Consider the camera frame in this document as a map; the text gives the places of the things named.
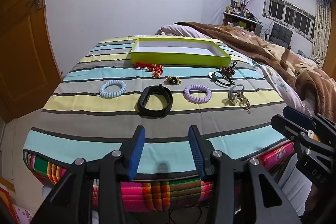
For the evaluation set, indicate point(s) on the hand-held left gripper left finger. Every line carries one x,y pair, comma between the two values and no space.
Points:
136,153

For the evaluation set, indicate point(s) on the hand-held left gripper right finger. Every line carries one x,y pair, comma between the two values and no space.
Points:
197,153

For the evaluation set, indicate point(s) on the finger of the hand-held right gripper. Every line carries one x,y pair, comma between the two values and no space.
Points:
299,116
287,127

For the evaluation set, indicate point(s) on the black wristband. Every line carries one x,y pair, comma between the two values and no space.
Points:
143,106

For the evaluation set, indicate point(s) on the gold black charm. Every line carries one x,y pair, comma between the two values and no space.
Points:
173,80

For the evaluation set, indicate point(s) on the green shallow box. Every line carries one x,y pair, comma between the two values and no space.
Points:
178,58

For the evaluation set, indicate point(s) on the brown blanket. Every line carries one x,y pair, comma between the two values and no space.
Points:
262,48

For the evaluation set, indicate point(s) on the striped bed sheet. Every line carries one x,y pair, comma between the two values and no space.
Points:
78,98

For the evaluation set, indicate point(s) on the black chair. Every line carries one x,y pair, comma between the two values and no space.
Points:
282,35

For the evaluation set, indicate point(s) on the patterned curtain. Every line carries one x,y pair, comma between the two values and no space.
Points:
321,29

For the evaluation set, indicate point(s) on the window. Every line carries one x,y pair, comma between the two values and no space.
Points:
288,16

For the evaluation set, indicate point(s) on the shelf with bottles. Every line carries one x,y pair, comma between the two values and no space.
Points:
236,19

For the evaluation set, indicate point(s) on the wooden door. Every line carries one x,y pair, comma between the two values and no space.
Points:
23,43

